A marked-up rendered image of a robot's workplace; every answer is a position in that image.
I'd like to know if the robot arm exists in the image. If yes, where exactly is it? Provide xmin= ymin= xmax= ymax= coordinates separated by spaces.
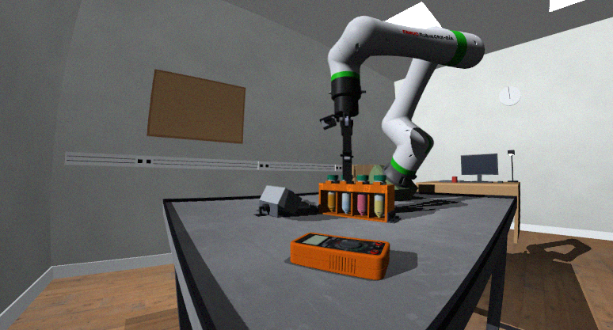
xmin=328 ymin=16 xmax=485 ymax=188

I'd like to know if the orange digital multimeter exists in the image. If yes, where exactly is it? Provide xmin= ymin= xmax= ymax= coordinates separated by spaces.
xmin=291 ymin=233 xmax=390 ymax=280

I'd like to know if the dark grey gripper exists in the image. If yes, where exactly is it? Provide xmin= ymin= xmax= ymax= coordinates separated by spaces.
xmin=334 ymin=96 xmax=359 ymax=180

